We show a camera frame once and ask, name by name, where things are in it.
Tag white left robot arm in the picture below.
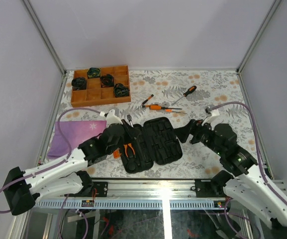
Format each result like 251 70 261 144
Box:
3 120 141 216

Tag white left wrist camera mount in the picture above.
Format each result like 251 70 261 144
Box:
99 109 122 125

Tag black rolled tape middle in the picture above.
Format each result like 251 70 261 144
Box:
100 74 114 88

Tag floral patterned table mat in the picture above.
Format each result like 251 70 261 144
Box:
40 70 268 179

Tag purple folded cloth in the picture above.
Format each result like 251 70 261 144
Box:
47 120 106 160

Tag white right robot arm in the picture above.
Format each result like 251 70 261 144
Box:
175 120 287 228

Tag orange handled utility knife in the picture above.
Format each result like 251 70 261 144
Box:
142 105 181 111

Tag orange case latch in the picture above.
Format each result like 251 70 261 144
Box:
113 149 121 159

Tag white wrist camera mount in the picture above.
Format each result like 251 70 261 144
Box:
99 109 122 125
202 107 220 125

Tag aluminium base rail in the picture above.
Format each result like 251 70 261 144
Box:
35 179 273 214

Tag black rolled tape top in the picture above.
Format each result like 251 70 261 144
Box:
87 67 101 79

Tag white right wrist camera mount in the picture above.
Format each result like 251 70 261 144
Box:
202 107 220 125

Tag black handled steel hammer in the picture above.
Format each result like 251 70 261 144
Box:
126 115 134 128

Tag black rolled tape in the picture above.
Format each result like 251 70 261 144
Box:
71 77 87 91
87 67 101 79
100 74 114 88
113 83 130 98

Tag small orange black screwdriver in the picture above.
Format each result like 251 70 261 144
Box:
142 94 154 108

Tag thin orange precision screwdriver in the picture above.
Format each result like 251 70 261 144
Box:
165 109 187 115

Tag orange handled pliers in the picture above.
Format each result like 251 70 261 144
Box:
124 143 135 159

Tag black rolled tape right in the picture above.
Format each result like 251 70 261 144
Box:
113 83 130 98

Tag large orange black screwdriver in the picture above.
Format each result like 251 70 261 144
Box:
171 85 197 105

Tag orange wooden compartment tray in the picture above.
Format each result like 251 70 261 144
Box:
71 65 131 108

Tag black plastic tool case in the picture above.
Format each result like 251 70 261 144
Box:
119 117 183 174

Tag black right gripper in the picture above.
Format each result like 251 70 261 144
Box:
171 117 223 156

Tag black rolled tape left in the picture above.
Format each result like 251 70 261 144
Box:
71 77 87 91

